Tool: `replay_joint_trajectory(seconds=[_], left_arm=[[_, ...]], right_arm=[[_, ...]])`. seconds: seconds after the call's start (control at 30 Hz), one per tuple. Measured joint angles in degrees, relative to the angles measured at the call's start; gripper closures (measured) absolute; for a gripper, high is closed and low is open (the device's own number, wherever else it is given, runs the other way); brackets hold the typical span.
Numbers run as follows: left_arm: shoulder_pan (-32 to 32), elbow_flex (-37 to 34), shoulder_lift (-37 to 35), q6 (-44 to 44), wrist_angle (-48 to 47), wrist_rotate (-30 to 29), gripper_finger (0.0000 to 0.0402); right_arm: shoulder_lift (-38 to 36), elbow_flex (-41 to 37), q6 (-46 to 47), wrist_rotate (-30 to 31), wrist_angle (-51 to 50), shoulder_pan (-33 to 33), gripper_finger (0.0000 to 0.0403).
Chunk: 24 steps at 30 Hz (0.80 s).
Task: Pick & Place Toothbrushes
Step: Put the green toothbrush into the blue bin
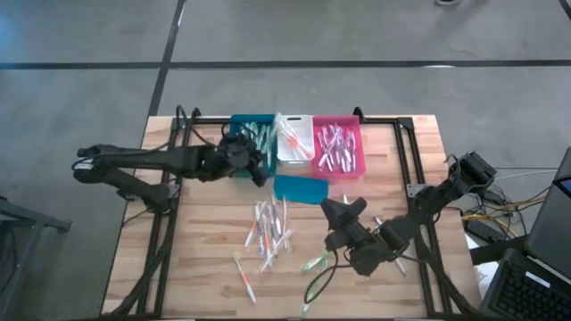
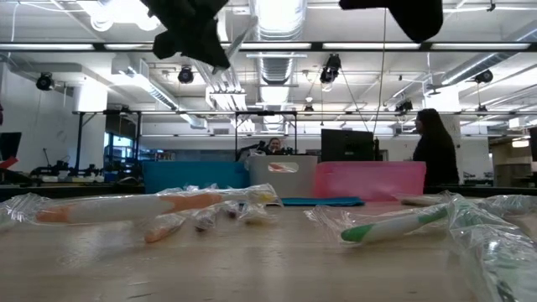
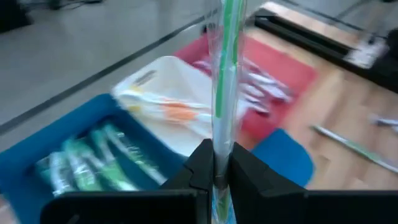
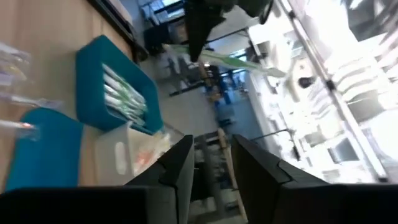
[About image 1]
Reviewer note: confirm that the teal bin lid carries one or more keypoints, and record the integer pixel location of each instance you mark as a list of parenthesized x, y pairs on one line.
[(301, 189)]

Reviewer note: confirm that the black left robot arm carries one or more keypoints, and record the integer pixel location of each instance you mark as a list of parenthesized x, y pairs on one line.
[(147, 158)]

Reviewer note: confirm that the grey laptop lid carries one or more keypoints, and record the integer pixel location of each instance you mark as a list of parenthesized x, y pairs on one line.
[(553, 223)]

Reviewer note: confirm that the black open laptop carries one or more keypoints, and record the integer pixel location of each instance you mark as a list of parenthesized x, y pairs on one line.
[(526, 294)]

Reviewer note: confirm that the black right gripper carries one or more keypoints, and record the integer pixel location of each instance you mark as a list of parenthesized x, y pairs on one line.
[(350, 236)]

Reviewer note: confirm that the teal plastic bin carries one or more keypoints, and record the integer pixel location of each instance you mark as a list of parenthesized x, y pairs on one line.
[(238, 118)]

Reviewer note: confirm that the purple toothbrush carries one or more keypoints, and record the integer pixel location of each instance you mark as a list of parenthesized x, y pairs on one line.
[(282, 237), (333, 147), (348, 156), (325, 156), (260, 227), (344, 142), (353, 149), (328, 138), (275, 211), (340, 153)]

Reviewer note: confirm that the grey side table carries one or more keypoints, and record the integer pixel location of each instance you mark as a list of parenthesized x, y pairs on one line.
[(35, 218)]

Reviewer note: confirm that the black power brick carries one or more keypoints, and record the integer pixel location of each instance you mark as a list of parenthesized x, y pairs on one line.
[(481, 231)]

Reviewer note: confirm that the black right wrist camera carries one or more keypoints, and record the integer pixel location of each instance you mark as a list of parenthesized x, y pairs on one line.
[(368, 260)]

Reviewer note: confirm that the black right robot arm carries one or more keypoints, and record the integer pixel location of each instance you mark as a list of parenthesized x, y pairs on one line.
[(428, 209)]

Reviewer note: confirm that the black aluminium table frame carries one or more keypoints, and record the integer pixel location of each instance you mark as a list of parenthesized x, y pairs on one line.
[(209, 120)]

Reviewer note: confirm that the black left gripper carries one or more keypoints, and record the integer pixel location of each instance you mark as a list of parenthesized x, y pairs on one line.
[(232, 156)]

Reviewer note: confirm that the white plastic bin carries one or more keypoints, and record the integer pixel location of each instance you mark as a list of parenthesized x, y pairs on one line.
[(290, 162)]

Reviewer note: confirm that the pink plastic bin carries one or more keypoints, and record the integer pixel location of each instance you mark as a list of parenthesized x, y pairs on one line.
[(339, 175)]

